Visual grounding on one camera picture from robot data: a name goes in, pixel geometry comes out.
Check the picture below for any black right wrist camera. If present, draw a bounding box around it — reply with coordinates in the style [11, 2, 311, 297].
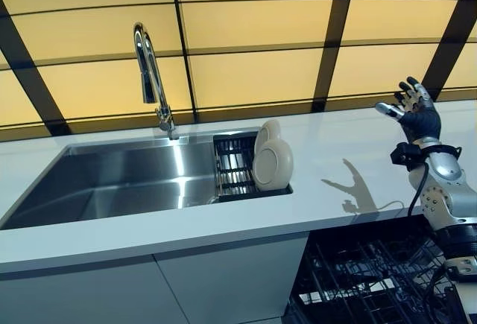
[390, 142, 423, 171]

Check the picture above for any small cream round plate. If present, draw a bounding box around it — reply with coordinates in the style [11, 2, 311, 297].
[254, 118, 282, 153]

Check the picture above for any wide white cabinet door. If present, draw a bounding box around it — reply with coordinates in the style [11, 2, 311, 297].
[0, 253, 188, 324]

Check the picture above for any narrow white cabinet door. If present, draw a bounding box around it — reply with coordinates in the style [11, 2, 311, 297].
[152, 235, 310, 322]

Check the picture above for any dishwasher upper wire rack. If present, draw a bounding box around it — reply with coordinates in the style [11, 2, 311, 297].
[372, 232, 455, 296]

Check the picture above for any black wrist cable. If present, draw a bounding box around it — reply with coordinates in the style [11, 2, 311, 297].
[406, 161, 432, 218]

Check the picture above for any black dish drying rack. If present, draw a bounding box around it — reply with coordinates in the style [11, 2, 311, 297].
[212, 127, 294, 203]

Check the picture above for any large cream round plate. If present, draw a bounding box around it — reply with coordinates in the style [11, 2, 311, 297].
[251, 138, 294, 192]

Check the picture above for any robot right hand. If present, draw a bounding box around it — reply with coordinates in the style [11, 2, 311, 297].
[375, 76, 442, 144]

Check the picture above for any stainless steel sink basin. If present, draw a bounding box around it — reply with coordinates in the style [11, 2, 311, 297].
[0, 135, 221, 230]

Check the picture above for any chrome gooseneck kitchen faucet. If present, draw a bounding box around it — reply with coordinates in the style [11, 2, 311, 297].
[133, 22, 180, 141]

